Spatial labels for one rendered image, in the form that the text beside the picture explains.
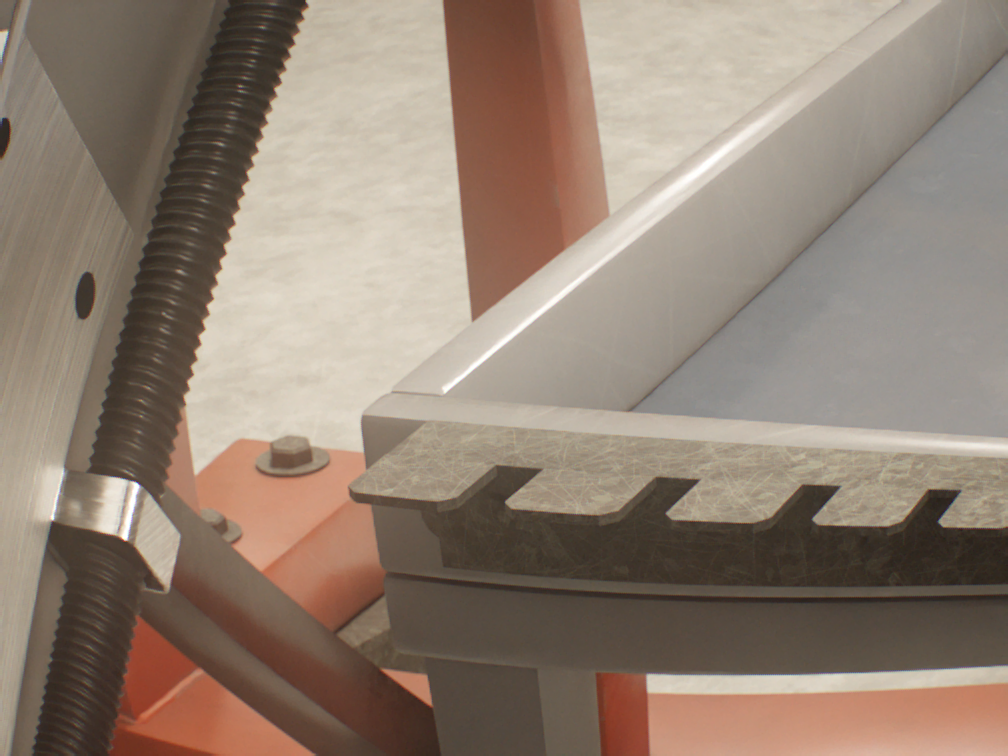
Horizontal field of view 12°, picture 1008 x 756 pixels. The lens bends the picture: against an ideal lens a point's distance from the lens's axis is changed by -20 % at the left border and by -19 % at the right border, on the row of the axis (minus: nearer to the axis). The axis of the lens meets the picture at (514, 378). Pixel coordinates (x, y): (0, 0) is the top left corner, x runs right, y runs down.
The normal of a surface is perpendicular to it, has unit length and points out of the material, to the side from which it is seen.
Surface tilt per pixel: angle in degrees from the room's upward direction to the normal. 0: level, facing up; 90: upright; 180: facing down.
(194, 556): 90
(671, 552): 90
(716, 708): 0
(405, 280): 0
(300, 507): 0
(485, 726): 90
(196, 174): 91
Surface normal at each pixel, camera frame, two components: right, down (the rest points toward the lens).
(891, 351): -0.10, -0.93
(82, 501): -0.35, -0.49
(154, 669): 0.90, 0.07
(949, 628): -0.43, 0.36
